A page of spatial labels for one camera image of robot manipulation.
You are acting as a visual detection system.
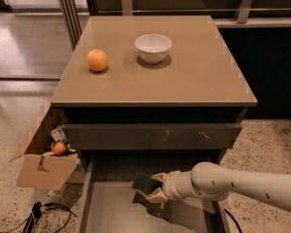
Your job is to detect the open middle drawer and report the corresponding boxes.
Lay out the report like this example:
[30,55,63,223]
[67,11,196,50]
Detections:
[76,154,230,233]

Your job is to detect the white ceramic bowl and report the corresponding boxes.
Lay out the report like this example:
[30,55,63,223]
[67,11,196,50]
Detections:
[135,34,172,64]

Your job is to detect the black power cable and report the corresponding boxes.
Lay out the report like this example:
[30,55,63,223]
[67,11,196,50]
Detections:
[0,201,79,233]

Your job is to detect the orange fruit in box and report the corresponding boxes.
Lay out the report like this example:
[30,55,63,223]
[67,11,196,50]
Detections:
[52,142,67,155]

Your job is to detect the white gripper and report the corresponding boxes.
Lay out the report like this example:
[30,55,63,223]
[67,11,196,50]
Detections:
[145,171,193,204]

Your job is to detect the grey drawer cabinet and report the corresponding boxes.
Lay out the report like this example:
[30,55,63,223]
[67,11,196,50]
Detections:
[50,15,258,233]

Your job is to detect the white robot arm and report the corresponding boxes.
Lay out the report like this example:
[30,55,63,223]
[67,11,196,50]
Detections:
[145,162,291,213]

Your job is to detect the grey top drawer front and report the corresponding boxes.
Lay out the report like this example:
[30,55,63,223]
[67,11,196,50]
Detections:
[63,123,242,150]

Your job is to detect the black cable right floor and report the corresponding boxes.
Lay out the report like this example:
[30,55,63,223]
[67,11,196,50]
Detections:
[224,209,243,233]

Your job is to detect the orange fruit on counter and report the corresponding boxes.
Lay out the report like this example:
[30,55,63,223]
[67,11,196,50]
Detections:
[86,49,108,72]

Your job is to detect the grey packet in box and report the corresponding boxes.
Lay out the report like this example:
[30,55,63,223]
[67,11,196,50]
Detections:
[49,126,66,143]

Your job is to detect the open cardboard box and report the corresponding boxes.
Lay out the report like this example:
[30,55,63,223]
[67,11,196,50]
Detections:
[11,104,85,190]

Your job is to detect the green yellow sponge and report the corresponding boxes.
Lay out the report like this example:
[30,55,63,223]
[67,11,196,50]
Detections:
[132,173,162,197]

